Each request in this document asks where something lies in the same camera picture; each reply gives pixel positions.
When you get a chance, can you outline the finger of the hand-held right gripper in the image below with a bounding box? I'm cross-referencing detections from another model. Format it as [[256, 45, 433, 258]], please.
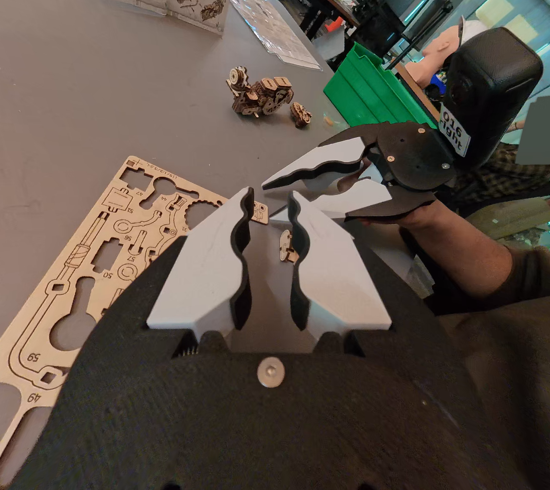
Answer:
[[302, 174, 394, 221], [260, 125, 379, 192]]

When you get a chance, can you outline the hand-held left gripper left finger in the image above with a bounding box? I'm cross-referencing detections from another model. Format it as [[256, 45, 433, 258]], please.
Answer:
[[146, 187, 256, 339]]

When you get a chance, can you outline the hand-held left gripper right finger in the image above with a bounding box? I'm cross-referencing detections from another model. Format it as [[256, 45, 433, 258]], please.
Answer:
[[286, 190, 393, 341]]

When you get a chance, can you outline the small wooden puzzle assembly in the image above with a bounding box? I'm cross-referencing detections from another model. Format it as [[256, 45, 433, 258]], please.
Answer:
[[279, 229, 300, 264]]

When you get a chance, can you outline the person's right forearm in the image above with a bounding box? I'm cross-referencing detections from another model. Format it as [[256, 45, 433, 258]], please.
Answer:
[[400, 208, 516, 299]]

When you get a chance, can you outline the grey desk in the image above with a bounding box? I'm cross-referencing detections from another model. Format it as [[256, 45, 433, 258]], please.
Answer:
[[0, 0, 435, 490]]

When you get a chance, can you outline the person's right hand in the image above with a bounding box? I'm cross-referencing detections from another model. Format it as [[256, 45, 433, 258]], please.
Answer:
[[359, 201, 452, 234]]

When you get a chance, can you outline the wooden wheel assembly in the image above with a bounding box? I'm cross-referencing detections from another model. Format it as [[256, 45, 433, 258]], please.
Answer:
[[289, 101, 313, 130]]

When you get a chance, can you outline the mannequin head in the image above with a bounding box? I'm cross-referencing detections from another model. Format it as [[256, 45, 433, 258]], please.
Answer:
[[423, 24, 467, 87]]

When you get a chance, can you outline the white hard hat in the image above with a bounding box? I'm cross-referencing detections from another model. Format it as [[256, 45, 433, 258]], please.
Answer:
[[457, 15, 495, 46]]

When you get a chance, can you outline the green plastic bin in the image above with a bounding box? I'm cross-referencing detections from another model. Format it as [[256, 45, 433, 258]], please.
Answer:
[[323, 42, 439, 130]]

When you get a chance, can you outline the wooden motorcycle model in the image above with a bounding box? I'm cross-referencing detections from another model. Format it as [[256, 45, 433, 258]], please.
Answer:
[[226, 66, 295, 118]]

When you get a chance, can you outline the wide wooden puzzle sheet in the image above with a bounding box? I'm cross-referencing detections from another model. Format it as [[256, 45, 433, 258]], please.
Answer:
[[0, 155, 230, 463]]

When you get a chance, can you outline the cardboard box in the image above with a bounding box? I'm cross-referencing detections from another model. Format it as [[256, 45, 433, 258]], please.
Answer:
[[466, 196, 550, 241]]

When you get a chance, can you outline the clear plastic sleeve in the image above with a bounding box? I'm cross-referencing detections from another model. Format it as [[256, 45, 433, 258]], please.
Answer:
[[230, 0, 323, 72]]

